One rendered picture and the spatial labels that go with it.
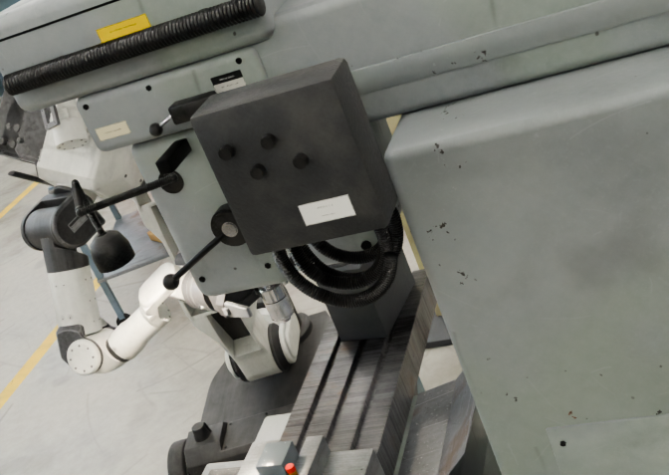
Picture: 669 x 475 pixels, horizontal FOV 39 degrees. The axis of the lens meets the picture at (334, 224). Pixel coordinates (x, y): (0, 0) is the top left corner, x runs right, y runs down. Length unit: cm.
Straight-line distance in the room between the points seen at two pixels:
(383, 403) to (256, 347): 81
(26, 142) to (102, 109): 58
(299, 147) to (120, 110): 45
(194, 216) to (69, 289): 54
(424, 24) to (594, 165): 31
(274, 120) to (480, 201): 32
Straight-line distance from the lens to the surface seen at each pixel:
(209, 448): 264
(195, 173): 155
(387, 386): 196
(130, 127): 154
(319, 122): 114
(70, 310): 207
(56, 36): 152
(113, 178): 204
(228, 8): 135
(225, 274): 164
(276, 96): 114
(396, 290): 217
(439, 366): 361
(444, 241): 134
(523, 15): 133
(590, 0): 132
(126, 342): 202
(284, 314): 175
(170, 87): 148
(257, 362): 269
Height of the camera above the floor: 202
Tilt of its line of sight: 24 degrees down
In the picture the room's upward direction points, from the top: 22 degrees counter-clockwise
